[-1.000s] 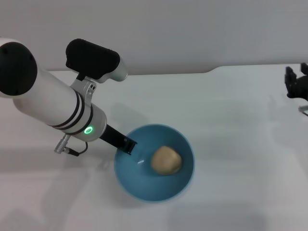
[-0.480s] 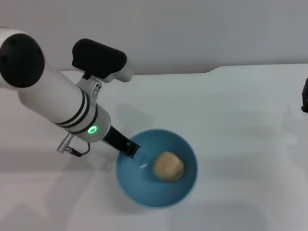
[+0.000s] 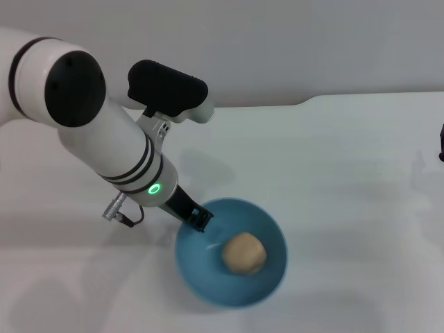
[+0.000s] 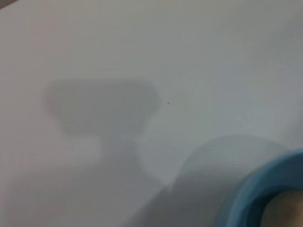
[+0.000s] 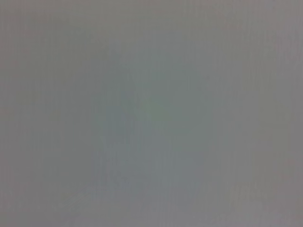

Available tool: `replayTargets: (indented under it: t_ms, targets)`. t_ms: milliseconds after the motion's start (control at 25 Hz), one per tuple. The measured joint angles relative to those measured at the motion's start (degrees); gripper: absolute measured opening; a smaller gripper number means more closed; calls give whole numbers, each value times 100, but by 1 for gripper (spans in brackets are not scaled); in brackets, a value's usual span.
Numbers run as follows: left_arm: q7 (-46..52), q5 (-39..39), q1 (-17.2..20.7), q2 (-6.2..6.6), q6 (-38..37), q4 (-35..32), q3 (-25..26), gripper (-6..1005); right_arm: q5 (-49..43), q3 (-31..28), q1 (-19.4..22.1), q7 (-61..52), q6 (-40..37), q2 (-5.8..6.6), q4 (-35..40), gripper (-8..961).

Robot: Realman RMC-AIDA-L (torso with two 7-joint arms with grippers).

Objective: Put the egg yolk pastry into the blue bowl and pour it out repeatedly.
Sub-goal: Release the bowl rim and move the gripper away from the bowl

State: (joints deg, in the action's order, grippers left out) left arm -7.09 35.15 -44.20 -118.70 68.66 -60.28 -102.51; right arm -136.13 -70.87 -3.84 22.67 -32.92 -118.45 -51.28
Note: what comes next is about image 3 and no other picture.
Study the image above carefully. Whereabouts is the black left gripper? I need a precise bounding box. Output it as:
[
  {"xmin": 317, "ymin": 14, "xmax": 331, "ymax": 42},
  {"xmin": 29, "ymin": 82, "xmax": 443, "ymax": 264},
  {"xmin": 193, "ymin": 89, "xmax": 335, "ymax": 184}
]
[{"xmin": 158, "ymin": 185, "xmax": 215, "ymax": 234}]

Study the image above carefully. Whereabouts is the black grey left wrist camera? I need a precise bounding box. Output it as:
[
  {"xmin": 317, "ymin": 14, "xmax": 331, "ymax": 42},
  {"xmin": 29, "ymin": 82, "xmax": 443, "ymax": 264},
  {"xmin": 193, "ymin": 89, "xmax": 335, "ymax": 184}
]
[{"xmin": 126, "ymin": 59, "xmax": 216, "ymax": 153}]

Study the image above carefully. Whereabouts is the left arm cable with plug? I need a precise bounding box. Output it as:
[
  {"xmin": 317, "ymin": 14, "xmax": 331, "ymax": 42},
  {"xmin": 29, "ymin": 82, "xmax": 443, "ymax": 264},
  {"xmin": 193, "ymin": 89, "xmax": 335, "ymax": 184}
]
[{"xmin": 101, "ymin": 192, "xmax": 145, "ymax": 228}]

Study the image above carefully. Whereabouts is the blue ceramic bowl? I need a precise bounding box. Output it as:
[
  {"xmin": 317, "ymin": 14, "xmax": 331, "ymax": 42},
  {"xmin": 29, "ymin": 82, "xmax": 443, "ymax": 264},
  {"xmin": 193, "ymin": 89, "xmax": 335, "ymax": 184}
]
[{"xmin": 173, "ymin": 197, "xmax": 289, "ymax": 308}]

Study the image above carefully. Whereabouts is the beige egg yolk pastry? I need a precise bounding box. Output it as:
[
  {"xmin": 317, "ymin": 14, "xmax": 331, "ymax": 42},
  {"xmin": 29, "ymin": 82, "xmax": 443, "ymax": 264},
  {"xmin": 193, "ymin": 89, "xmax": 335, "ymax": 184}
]
[{"xmin": 221, "ymin": 231, "xmax": 268, "ymax": 277}]

